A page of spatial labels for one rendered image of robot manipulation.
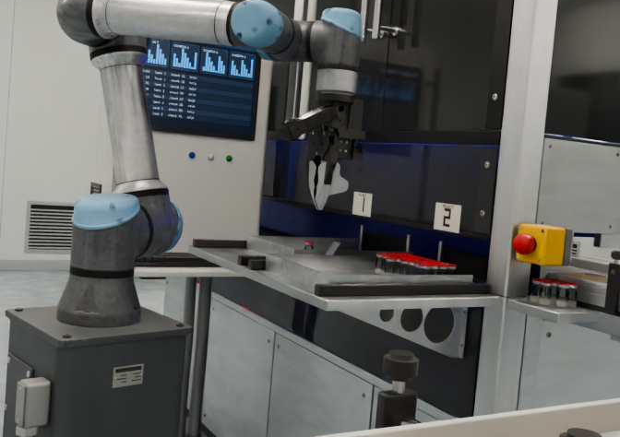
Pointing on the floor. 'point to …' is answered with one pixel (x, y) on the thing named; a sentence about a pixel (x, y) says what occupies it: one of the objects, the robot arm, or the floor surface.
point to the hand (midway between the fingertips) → (316, 202)
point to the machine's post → (517, 187)
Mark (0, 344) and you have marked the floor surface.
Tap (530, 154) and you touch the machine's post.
